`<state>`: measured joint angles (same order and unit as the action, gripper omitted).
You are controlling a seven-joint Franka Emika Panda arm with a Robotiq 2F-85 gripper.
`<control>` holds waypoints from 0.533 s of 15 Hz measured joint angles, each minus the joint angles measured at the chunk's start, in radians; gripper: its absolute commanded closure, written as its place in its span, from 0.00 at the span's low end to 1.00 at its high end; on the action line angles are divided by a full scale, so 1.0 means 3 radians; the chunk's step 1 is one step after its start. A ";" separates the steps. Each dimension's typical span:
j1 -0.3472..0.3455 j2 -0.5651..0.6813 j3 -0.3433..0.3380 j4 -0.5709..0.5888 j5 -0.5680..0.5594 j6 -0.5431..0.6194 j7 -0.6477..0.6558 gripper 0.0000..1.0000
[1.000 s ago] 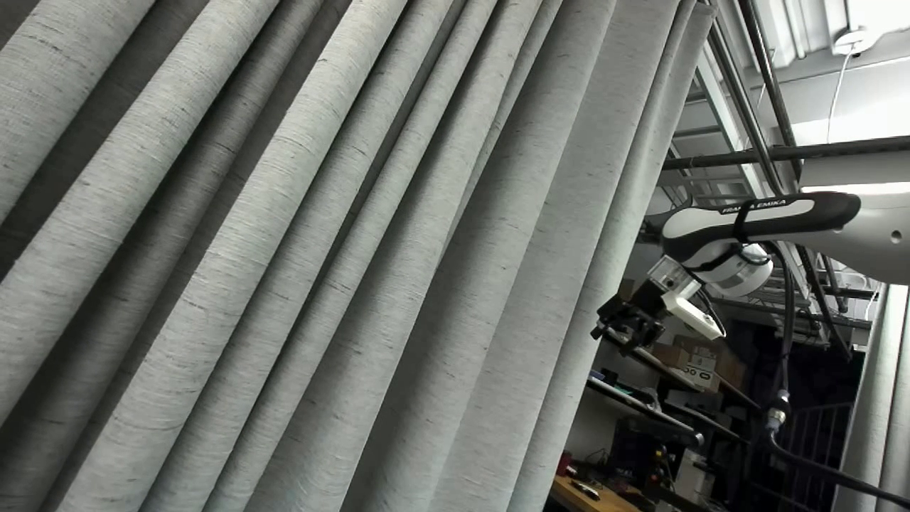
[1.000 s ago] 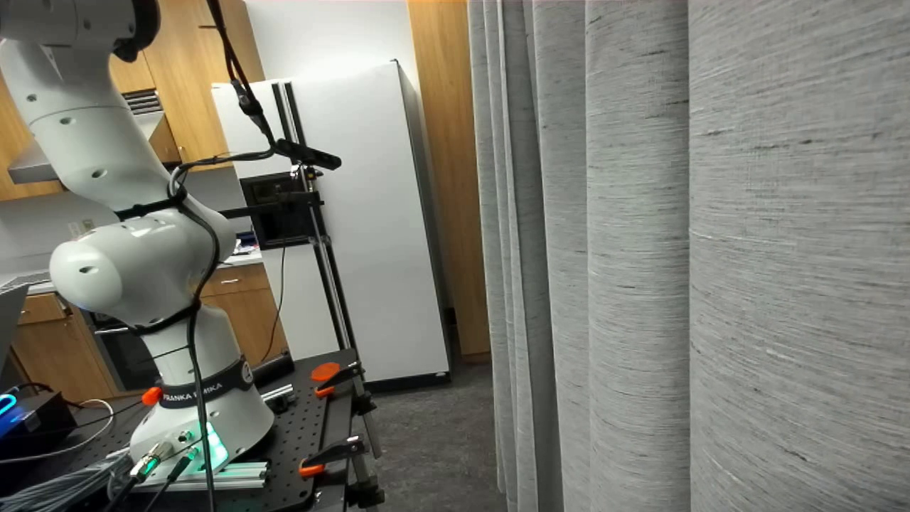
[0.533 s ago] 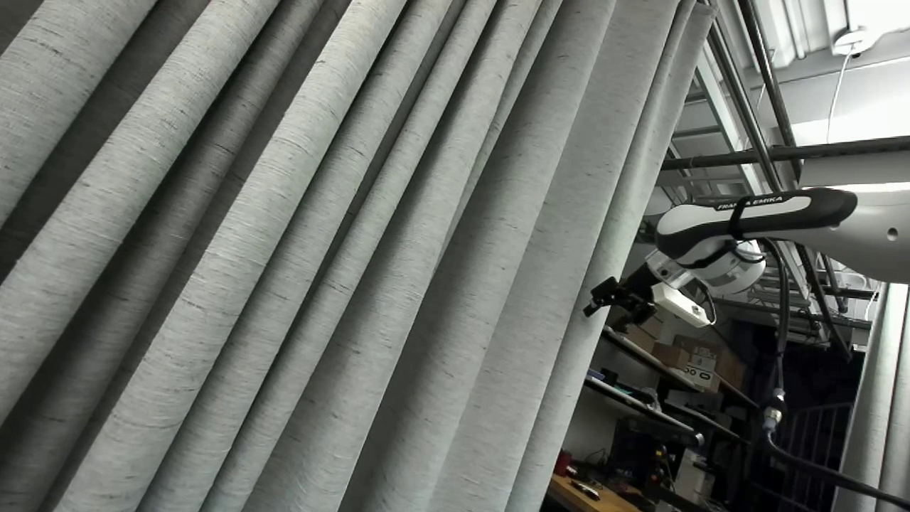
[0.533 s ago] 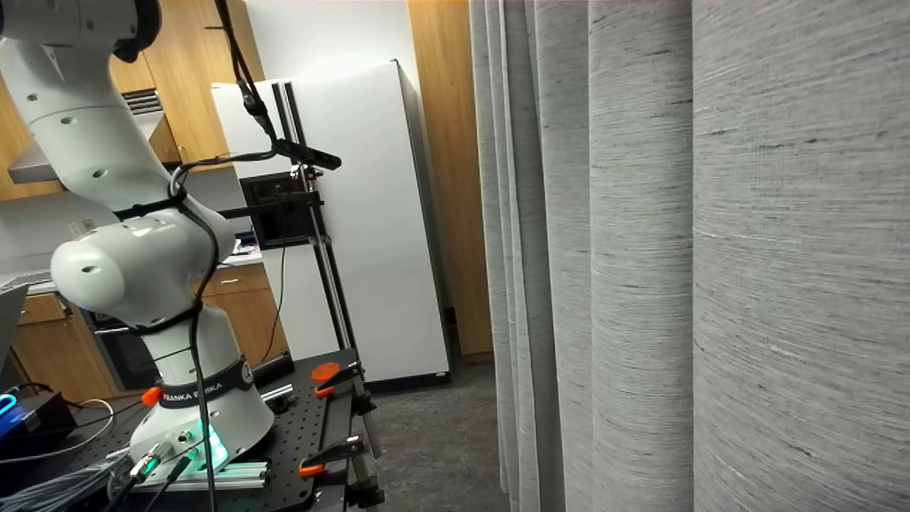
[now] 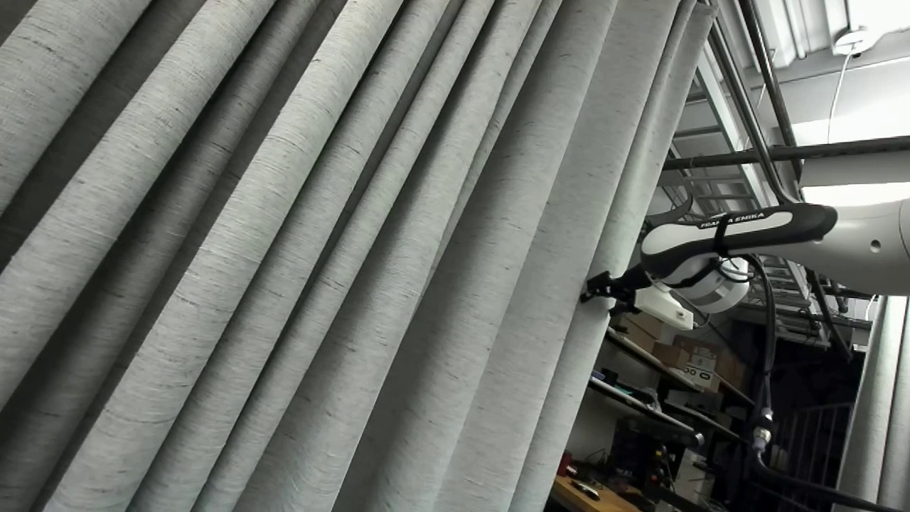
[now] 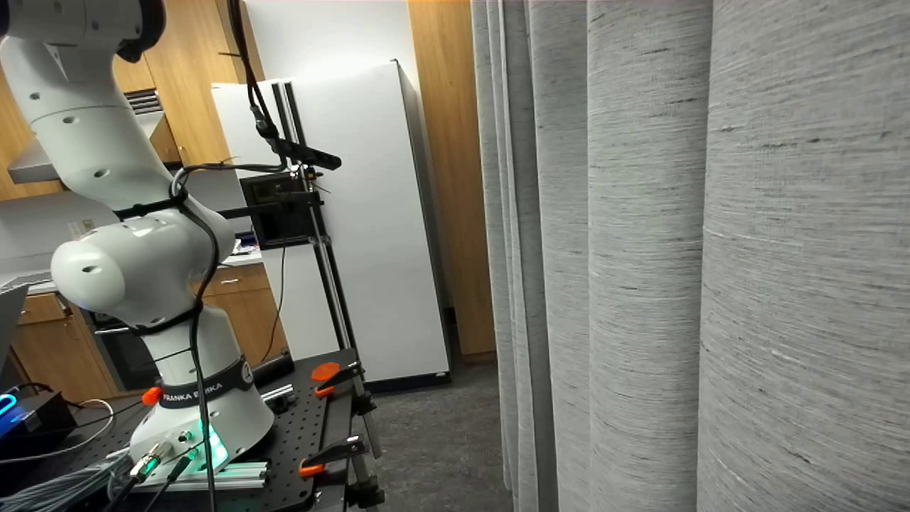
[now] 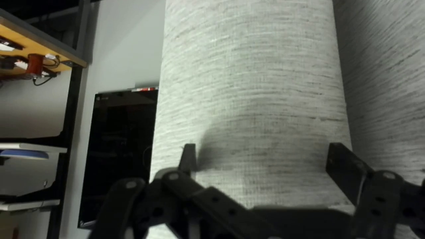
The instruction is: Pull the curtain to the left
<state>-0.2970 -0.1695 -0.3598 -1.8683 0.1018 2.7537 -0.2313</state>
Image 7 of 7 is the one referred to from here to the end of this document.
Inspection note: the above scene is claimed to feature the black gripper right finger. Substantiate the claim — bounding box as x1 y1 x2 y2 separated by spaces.
325 142 425 239

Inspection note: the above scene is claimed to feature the black shelf rack frame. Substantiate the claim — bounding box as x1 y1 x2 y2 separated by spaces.
0 0 102 239

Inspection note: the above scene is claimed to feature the white shelf board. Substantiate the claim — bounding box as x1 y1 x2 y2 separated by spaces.
0 197 61 213

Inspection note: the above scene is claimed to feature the red mug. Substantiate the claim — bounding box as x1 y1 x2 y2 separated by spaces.
25 51 46 78

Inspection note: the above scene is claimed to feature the black computer monitor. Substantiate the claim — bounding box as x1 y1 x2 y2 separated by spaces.
78 86 159 229

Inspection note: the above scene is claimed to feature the white plastic bin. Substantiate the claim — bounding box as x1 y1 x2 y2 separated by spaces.
0 142 69 197

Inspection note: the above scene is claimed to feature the wooden shelf board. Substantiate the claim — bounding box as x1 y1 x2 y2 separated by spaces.
0 8 88 82

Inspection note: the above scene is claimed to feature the grey woven curtain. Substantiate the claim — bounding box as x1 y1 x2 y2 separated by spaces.
147 0 425 239

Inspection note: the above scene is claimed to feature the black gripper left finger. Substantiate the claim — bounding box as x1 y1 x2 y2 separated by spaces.
92 142 250 239

